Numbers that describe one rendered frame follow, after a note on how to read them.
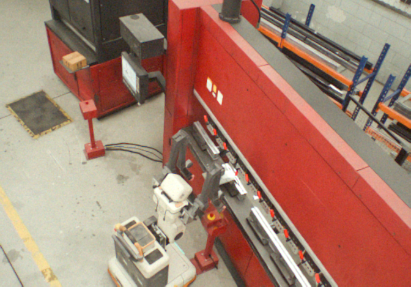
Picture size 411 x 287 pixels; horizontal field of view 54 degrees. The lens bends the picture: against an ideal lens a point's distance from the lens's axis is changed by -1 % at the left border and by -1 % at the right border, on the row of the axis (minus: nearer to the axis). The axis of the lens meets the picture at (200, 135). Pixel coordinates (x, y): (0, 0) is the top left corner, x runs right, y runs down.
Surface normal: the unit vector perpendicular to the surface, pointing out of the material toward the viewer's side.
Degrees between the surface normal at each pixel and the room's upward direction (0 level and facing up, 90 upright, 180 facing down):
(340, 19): 90
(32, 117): 0
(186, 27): 90
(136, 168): 0
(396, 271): 90
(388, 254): 90
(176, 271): 0
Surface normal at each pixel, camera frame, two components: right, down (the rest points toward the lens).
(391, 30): -0.76, 0.40
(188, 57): 0.44, 0.66
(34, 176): 0.09, -0.72
